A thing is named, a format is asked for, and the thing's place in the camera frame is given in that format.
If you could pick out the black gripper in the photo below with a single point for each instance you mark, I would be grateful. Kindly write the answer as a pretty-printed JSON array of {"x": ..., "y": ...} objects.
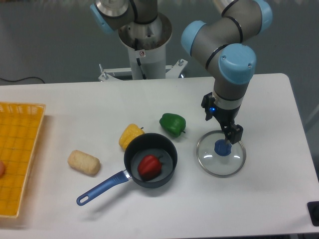
[{"x": 226, "y": 118}]

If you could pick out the yellow woven basket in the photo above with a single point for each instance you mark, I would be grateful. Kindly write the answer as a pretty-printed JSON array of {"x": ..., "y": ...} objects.
[{"x": 20, "y": 124}]

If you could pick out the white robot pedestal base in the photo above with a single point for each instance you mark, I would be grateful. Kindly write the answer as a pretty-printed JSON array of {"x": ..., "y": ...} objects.
[{"x": 146, "y": 46}]

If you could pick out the dark saucepan blue handle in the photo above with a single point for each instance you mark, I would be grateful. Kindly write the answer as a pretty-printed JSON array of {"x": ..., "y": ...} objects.
[{"x": 148, "y": 143}]

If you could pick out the green bell pepper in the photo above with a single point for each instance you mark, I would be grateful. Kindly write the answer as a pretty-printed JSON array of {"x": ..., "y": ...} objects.
[{"x": 173, "y": 124}]

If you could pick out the black device table corner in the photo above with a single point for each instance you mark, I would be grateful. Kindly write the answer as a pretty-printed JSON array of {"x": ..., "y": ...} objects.
[{"x": 313, "y": 208}]

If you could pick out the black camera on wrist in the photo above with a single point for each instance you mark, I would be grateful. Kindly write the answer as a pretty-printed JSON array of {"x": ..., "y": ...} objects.
[{"x": 208, "y": 105}]

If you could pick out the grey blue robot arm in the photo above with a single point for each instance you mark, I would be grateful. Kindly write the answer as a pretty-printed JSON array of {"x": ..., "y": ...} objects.
[{"x": 217, "y": 47}]

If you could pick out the red bell pepper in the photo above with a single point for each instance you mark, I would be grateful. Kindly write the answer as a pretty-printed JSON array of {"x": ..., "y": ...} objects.
[{"x": 150, "y": 167}]

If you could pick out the beige bread roll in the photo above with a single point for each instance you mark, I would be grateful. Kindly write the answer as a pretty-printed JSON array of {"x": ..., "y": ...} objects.
[{"x": 84, "y": 163}]

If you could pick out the glass pot lid blue knob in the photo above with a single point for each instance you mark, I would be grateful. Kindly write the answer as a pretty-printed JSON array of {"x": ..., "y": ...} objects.
[{"x": 218, "y": 157}]

